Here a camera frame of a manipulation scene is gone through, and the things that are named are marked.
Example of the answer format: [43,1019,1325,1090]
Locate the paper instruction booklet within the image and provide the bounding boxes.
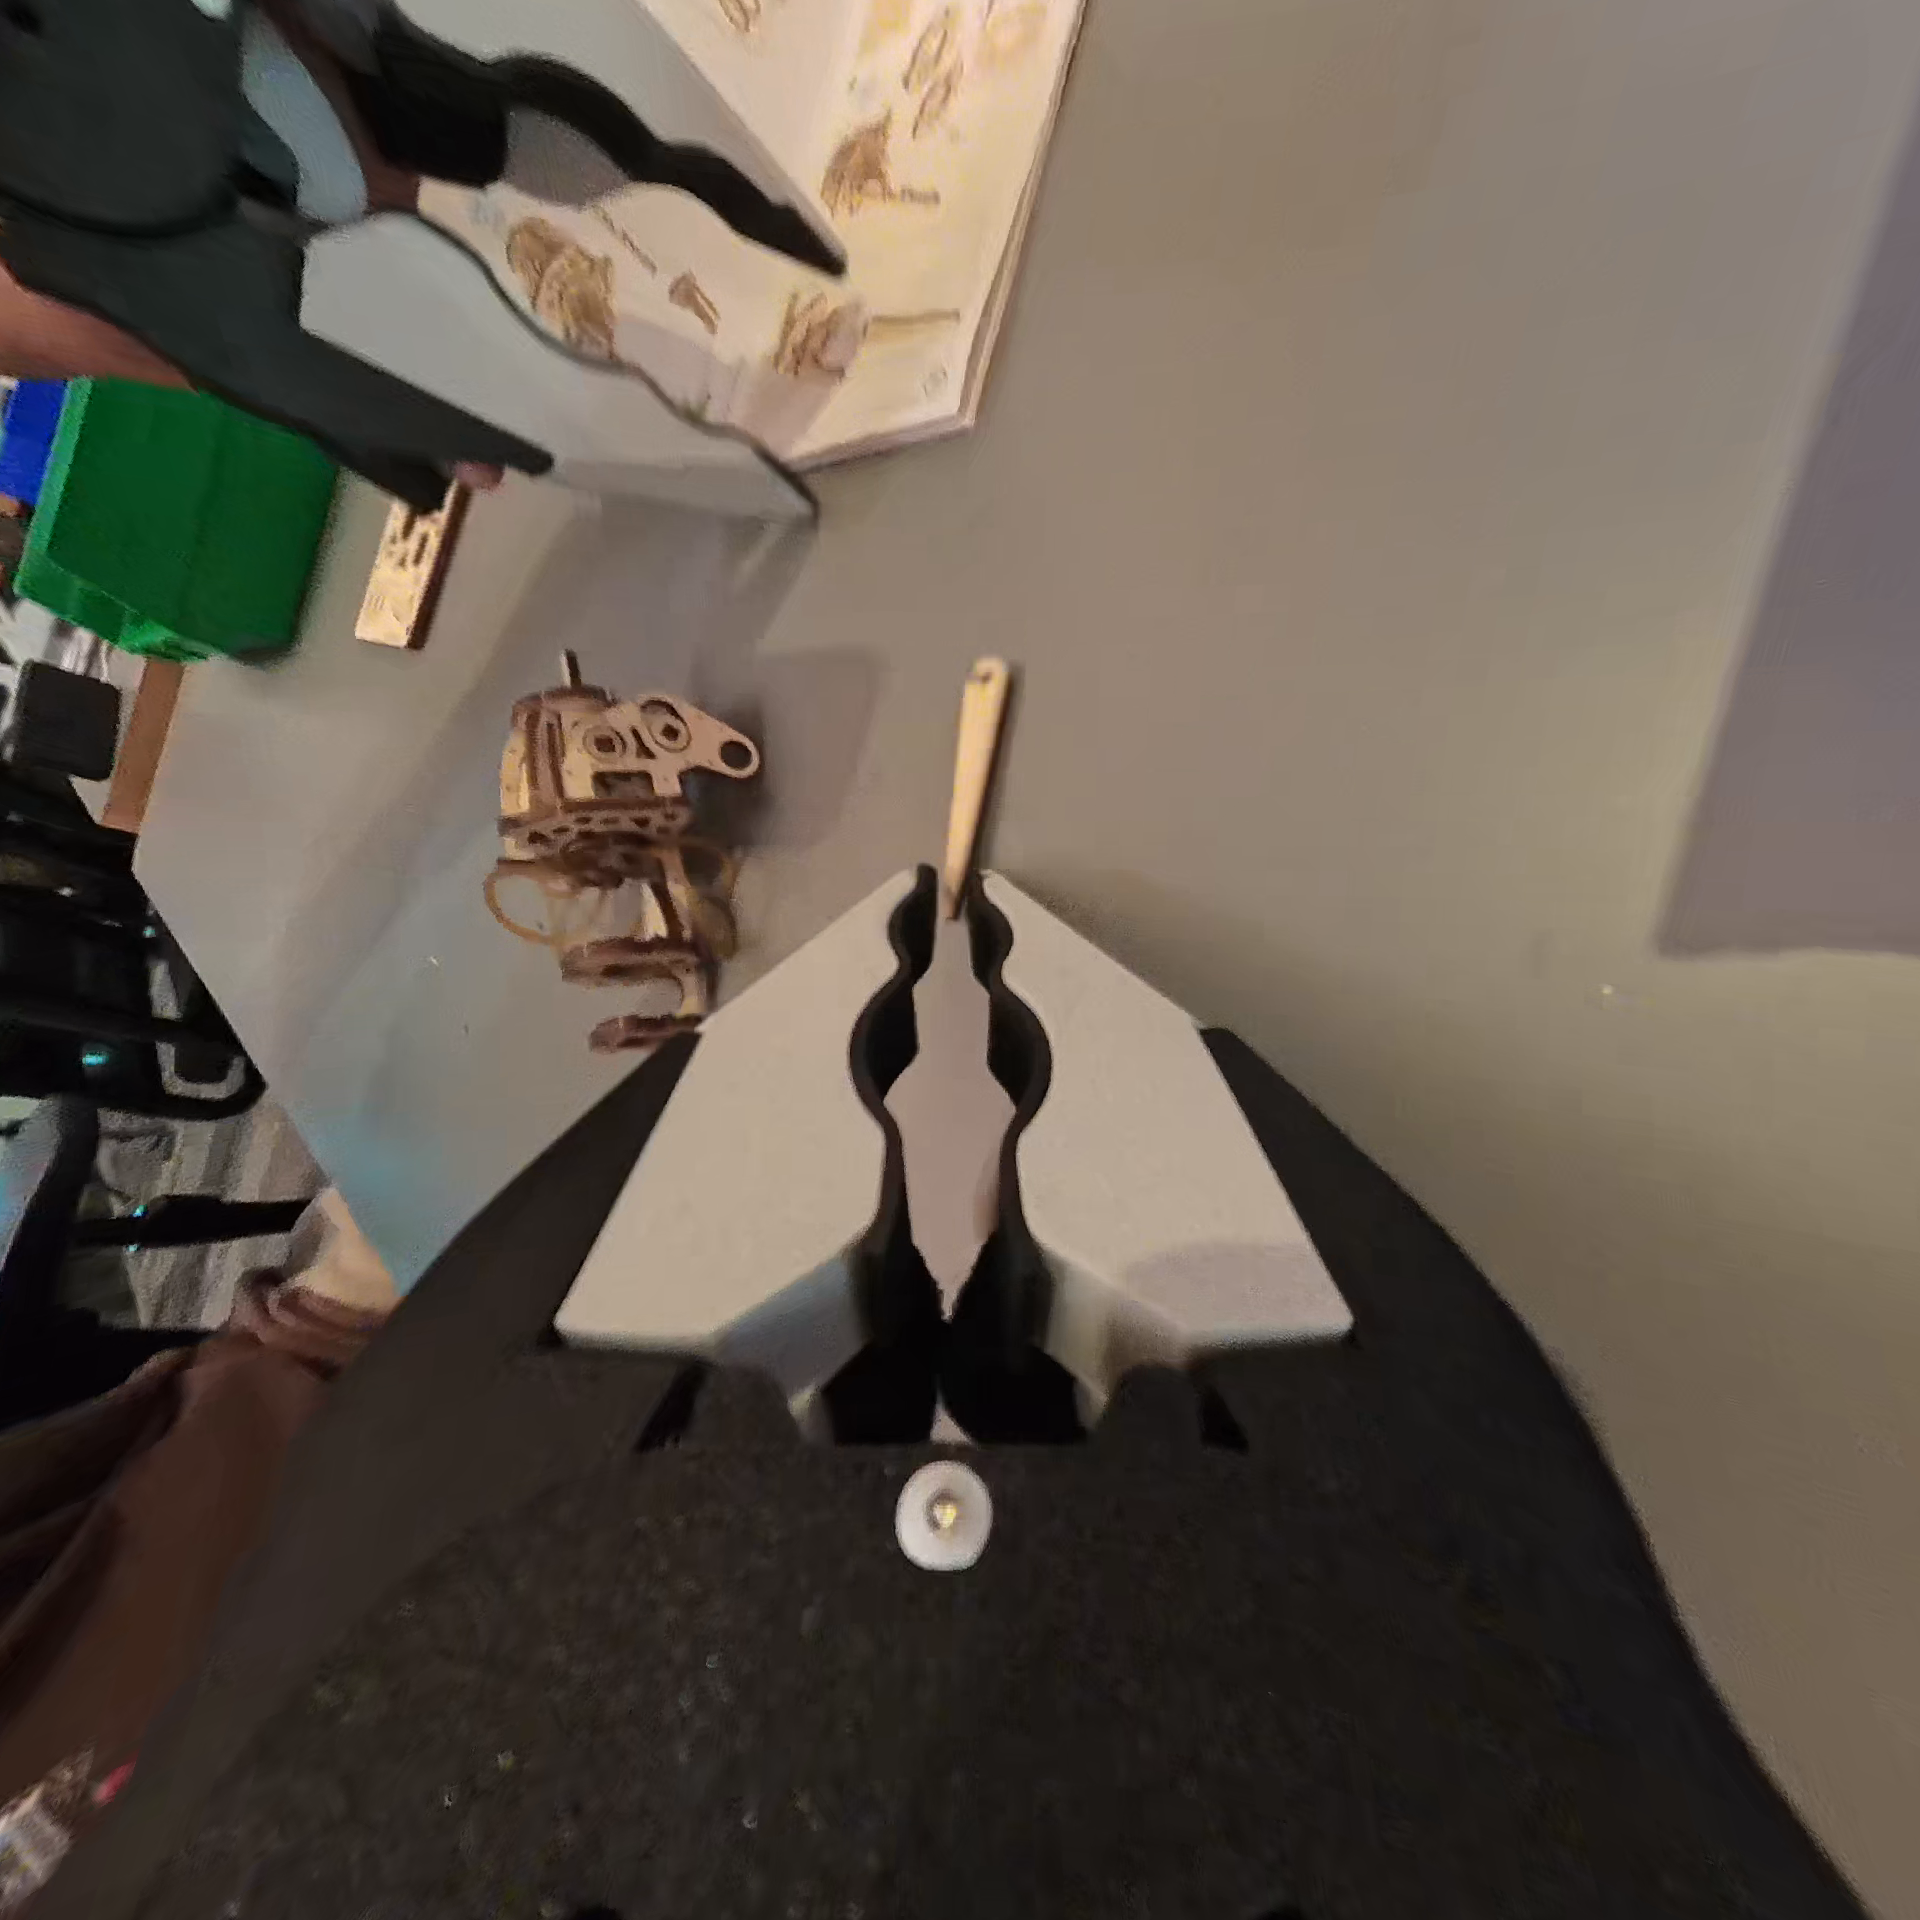
[420,0,1088,471]

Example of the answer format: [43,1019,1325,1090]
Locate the slim pointed wooden part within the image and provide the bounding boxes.
[943,656,1013,921]

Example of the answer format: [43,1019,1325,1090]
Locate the black office chair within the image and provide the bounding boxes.
[0,660,271,1125]

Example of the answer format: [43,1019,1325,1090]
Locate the yellow rubber band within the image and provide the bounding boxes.
[482,848,741,962]

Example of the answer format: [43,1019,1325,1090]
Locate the assembled wooden model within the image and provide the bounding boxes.
[485,649,763,1056]

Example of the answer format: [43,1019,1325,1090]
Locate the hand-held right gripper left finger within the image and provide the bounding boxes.
[551,864,923,1439]

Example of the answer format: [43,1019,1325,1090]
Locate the blue plastic bin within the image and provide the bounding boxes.
[0,380,68,511]

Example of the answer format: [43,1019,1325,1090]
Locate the thin plywood parts sheet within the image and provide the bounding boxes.
[354,483,474,655]

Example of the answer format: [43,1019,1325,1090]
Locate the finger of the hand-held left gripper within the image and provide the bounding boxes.
[299,208,821,524]
[368,29,850,282]

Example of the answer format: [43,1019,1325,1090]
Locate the green plastic bin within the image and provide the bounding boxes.
[12,376,343,665]

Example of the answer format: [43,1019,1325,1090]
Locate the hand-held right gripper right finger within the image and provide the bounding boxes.
[978,873,1355,1432]

